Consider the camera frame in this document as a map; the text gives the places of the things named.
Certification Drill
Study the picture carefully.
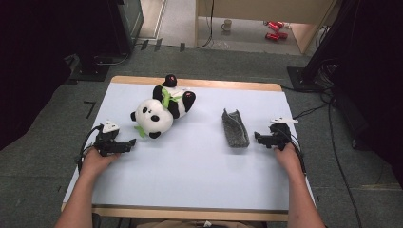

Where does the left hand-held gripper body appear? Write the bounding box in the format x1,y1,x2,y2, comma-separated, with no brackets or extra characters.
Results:
94,120,129,157

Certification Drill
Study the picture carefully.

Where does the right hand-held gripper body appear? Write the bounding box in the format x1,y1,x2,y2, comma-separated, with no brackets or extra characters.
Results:
267,117,298,151

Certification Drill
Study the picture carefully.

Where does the grey fabric pouch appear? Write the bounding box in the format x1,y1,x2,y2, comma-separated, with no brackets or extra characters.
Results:
221,108,251,148

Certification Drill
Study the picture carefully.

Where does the panda plush toy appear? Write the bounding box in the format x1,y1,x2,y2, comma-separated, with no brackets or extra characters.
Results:
129,74,197,140

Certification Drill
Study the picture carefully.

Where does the person's left hand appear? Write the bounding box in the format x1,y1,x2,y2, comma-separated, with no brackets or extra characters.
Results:
81,148,122,178

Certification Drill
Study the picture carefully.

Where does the person's right hand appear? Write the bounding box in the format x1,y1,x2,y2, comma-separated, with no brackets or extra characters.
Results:
275,142,303,175

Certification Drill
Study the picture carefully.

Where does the white table mat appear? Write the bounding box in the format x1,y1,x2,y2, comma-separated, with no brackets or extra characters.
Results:
63,83,317,212

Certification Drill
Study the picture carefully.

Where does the black stand base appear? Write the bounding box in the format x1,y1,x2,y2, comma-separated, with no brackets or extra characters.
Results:
69,53,112,83

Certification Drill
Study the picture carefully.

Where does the wooden table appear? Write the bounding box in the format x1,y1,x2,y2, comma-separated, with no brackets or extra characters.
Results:
61,75,317,222

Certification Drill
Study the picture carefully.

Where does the black metal stand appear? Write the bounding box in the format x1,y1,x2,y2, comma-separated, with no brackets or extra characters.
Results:
286,0,360,93

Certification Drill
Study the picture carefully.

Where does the dark curtain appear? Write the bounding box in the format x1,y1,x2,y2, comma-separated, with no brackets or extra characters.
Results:
332,0,403,188
0,0,80,151

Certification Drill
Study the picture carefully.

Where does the dark cabinet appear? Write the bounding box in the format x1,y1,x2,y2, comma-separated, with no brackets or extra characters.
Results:
106,0,145,56

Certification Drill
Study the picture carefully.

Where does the left hand-held gripper black cable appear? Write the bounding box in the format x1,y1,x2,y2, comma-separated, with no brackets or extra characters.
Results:
76,123,104,174

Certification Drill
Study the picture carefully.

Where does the hand-held gripper black cable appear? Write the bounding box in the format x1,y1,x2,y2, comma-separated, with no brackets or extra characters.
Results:
284,126,308,175
76,123,104,174

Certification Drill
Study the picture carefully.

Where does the right hand-held gripper black cable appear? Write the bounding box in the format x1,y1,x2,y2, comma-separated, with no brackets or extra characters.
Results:
284,126,308,175

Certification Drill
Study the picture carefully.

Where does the long black floor cable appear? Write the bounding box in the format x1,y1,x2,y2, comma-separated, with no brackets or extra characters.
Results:
281,85,364,228

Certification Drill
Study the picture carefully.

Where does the short black floor cable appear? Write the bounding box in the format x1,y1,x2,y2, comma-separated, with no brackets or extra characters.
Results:
93,51,131,67

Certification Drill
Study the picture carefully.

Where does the hanging black cable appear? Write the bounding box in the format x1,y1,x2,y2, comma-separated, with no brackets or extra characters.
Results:
196,0,215,49

